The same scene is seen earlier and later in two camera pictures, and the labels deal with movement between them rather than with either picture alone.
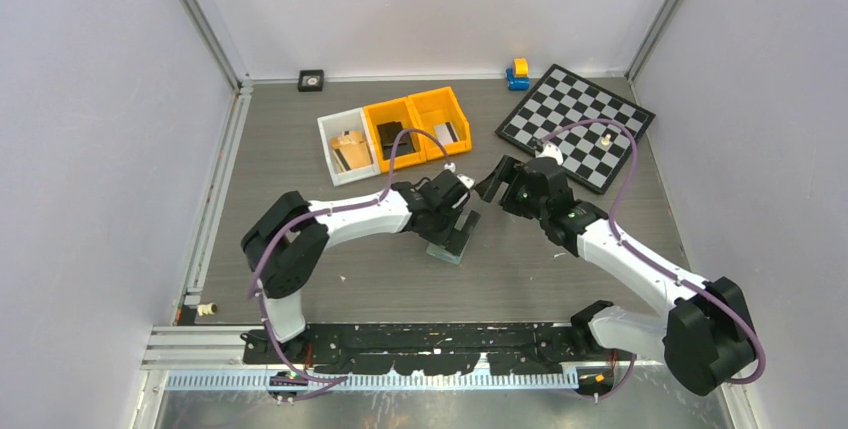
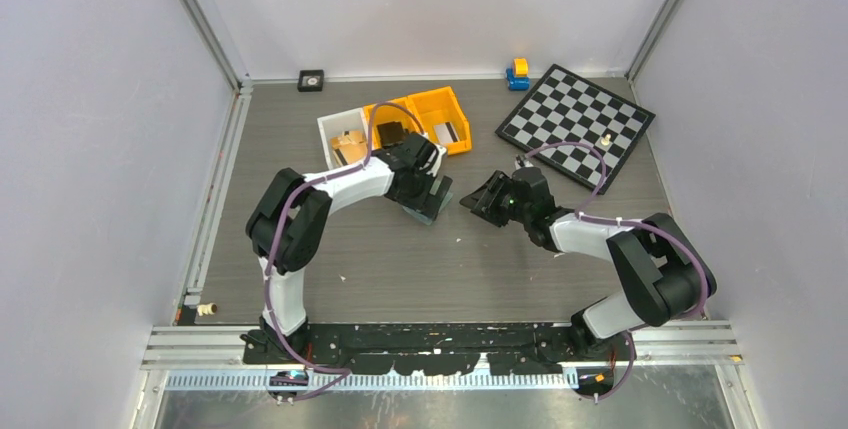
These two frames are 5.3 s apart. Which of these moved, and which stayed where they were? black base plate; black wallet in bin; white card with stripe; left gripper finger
Moved: left gripper finger
Stayed: black wallet in bin; black base plate; white card with stripe
